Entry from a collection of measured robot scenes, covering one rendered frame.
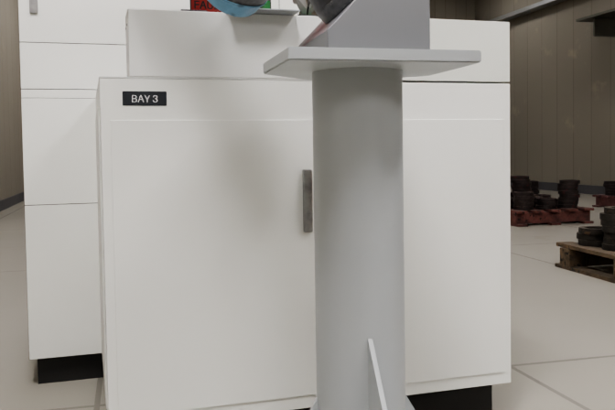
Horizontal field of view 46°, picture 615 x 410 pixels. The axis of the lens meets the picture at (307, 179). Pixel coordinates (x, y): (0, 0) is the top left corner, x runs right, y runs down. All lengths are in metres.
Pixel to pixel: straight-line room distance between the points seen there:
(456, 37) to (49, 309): 1.34
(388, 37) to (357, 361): 0.55
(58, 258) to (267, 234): 0.79
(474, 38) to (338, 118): 0.66
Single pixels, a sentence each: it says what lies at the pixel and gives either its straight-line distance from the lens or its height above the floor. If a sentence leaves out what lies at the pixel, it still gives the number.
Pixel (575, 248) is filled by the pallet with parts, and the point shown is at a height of 0.12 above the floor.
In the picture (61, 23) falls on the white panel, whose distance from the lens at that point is 2.20.
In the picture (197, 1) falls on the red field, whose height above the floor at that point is 1.11.
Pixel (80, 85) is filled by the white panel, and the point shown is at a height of 0.86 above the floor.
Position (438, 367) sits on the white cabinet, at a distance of 1.80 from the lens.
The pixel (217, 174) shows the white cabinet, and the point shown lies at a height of 0.61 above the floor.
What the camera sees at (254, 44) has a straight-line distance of 1.60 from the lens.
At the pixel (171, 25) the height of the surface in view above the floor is 0.93.
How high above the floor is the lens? 0.66
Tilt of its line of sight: 2 degrees down
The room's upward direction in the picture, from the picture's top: 1 degrees counter-clockwise
